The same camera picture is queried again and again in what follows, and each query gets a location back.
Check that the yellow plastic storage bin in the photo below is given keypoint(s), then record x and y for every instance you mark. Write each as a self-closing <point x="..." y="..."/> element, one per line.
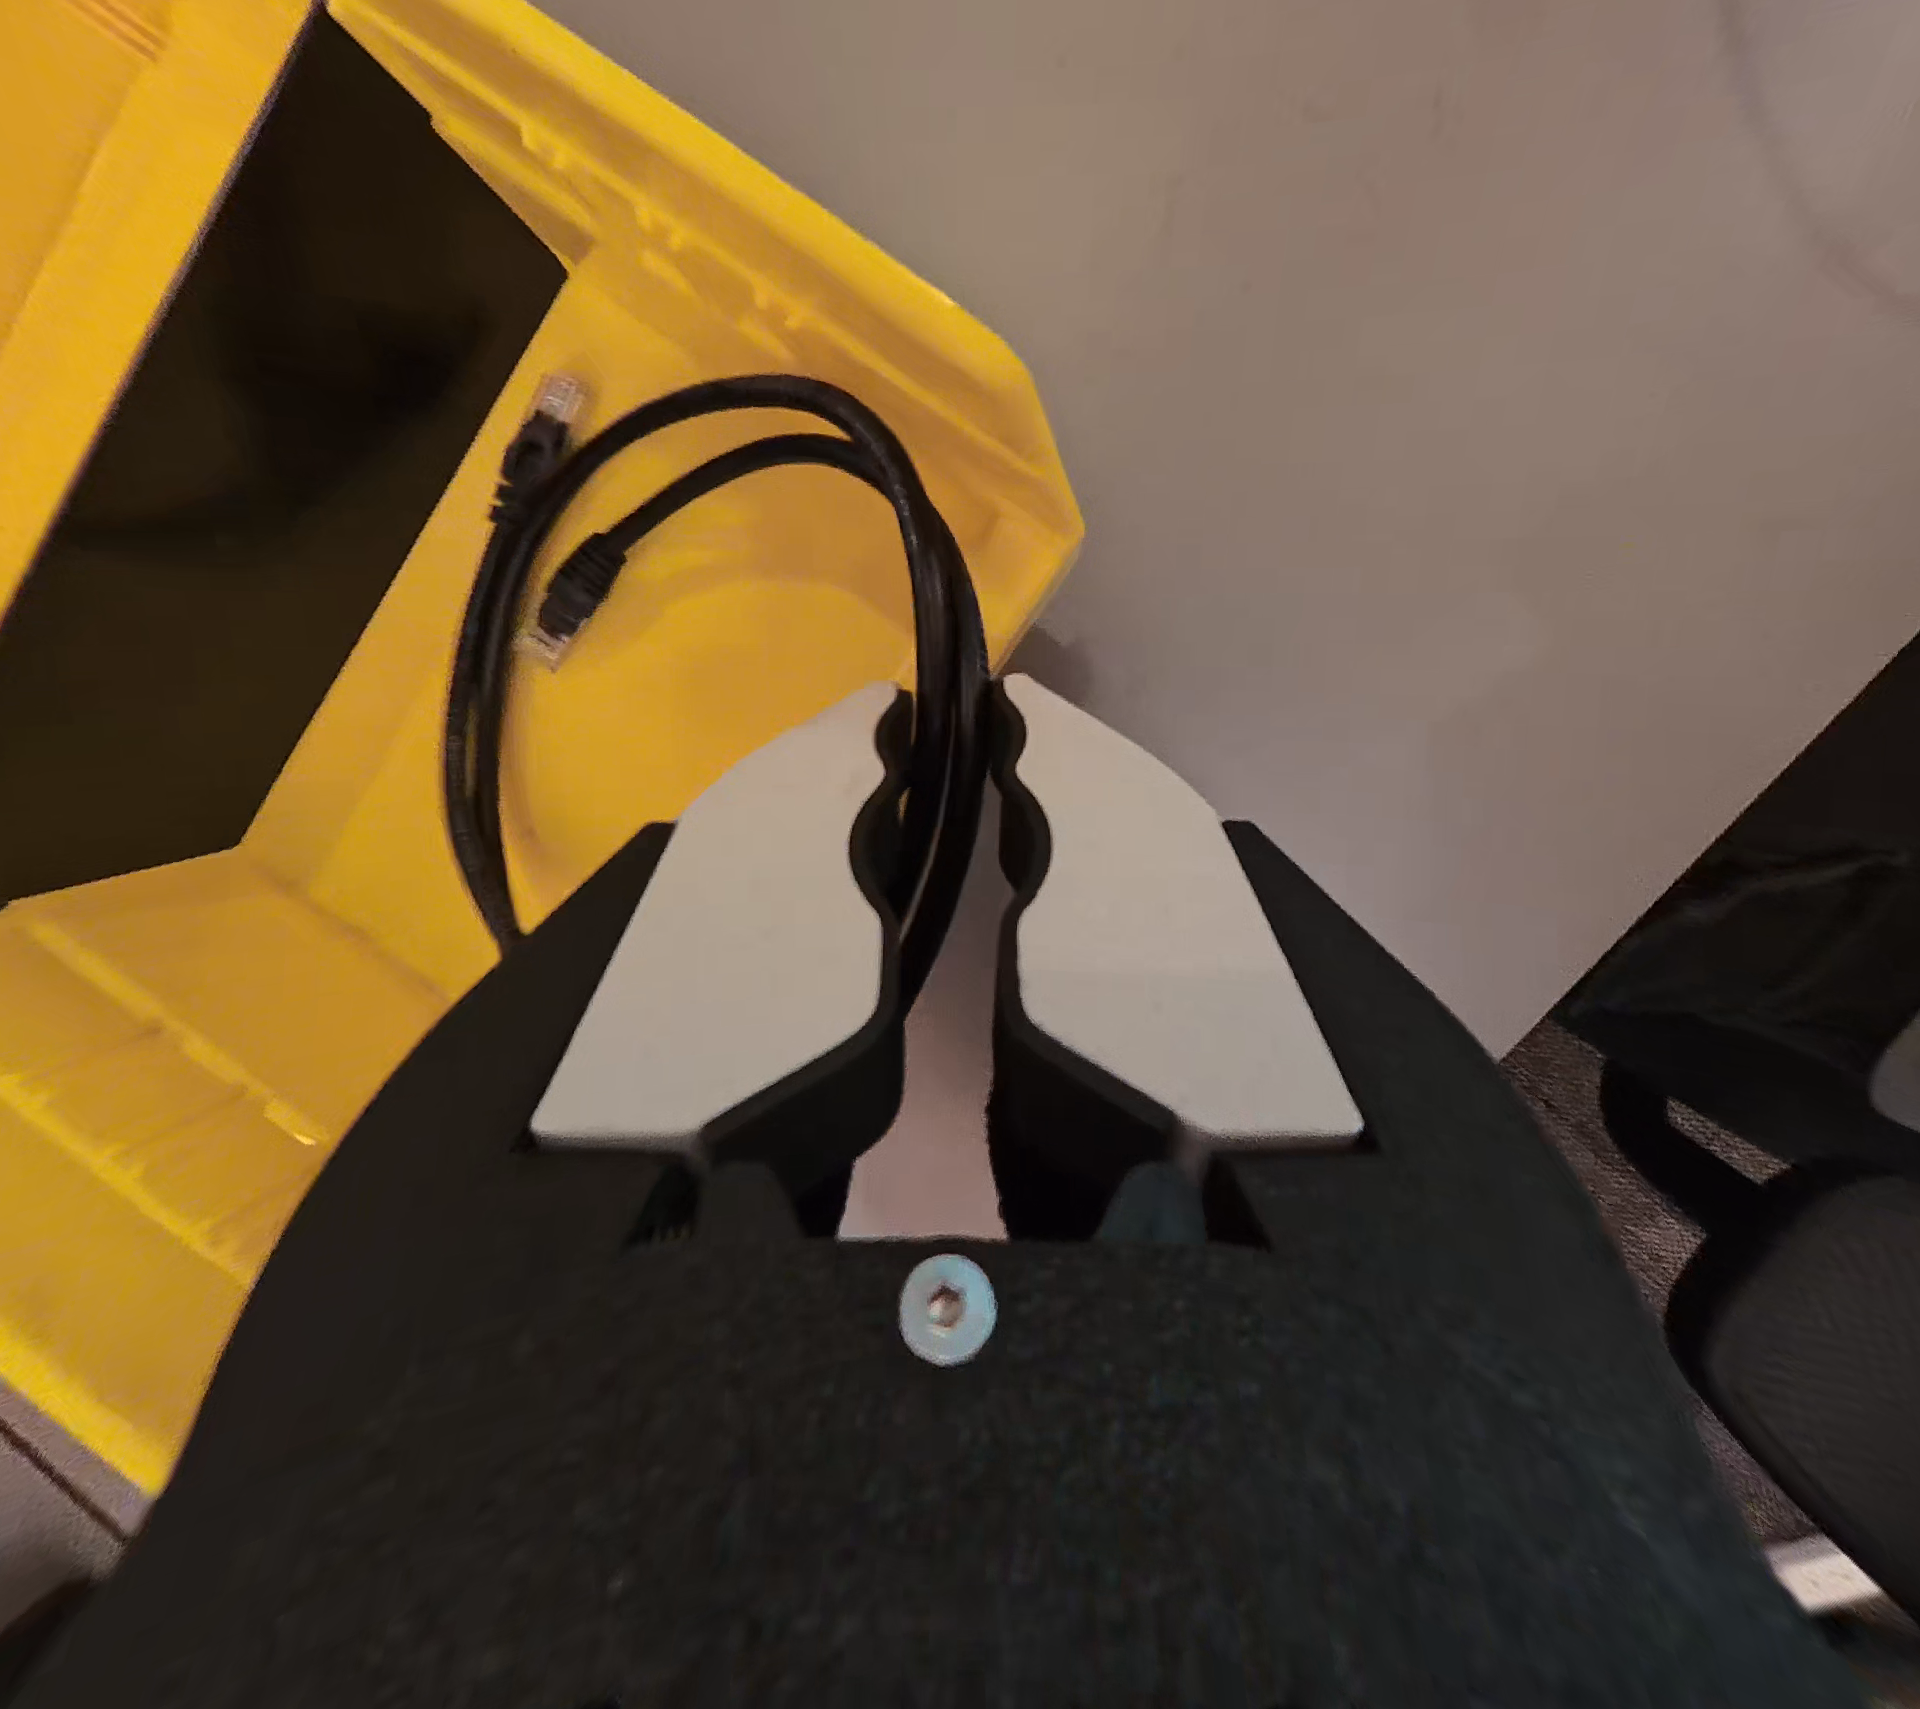
<point x="675" y="749"/>

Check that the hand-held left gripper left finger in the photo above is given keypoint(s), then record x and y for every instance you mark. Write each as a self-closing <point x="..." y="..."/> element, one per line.
<point x="719" y="961"/>

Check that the black office chair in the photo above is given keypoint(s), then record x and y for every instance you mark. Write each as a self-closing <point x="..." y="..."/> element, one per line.
<point x="1800" y="989"/>

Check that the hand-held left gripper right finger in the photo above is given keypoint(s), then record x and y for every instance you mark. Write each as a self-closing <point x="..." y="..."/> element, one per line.
<point x="1171" y="976"/>

